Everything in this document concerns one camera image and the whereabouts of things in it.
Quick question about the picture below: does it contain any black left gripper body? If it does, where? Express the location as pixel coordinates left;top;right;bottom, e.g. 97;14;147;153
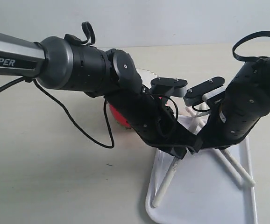
104;86;179;148

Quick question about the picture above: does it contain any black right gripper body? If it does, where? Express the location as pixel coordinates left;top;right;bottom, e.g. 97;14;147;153
205;88;266;140

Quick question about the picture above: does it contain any white drumstick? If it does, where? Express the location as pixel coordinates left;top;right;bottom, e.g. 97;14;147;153
152;116;204;208
185;107;256;188

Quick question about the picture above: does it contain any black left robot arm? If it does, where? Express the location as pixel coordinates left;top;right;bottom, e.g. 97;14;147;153
0;33;196;159

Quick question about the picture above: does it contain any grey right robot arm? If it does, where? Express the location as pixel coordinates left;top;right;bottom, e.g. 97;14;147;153
186;56;270;152

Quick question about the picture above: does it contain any small red drum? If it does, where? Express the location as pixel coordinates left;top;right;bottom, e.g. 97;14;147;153
104;68;159;130

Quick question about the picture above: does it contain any white plastic tray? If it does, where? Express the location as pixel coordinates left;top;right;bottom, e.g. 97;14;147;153
145;150;258;224

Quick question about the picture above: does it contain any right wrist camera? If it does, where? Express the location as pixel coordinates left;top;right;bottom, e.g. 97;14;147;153
184;77;225;107

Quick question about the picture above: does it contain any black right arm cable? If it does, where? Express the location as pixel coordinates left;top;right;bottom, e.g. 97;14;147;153
191;31;270;115

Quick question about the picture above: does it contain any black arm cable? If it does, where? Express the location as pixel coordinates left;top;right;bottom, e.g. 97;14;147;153
191;31;270;115
0;21;180;149

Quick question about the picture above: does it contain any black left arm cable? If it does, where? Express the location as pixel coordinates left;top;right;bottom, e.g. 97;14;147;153
0;21;180;149

